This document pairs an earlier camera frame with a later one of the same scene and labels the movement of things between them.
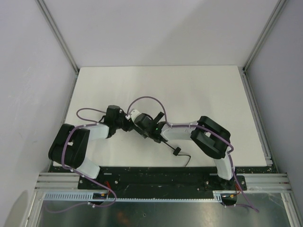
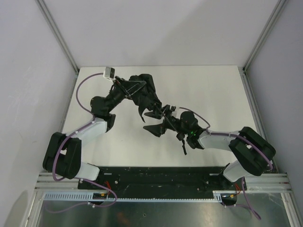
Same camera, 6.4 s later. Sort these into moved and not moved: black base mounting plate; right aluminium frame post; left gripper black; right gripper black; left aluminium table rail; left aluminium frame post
Moved: left gripper black; right gripper black
Not moved: right aluminium frame post; left aluminium table rail; left aluminium frame post; black base mounting plate
